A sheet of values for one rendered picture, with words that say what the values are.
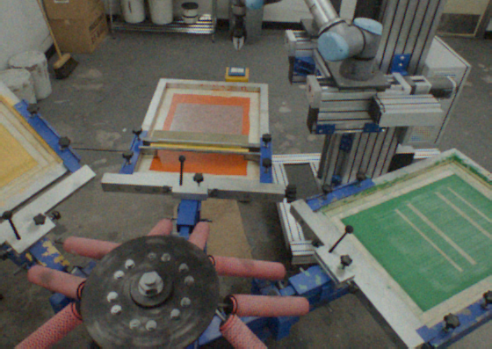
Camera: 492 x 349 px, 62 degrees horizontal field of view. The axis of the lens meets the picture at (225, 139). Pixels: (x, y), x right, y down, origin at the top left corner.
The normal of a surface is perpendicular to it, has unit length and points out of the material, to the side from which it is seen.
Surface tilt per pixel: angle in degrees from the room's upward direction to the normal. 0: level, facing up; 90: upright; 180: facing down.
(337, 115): 90
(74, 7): 90
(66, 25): 89
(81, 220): 0
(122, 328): 0
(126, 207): 0
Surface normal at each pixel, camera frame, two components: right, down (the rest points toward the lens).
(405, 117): 0.08, 0.62
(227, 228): 0.01, -0.77
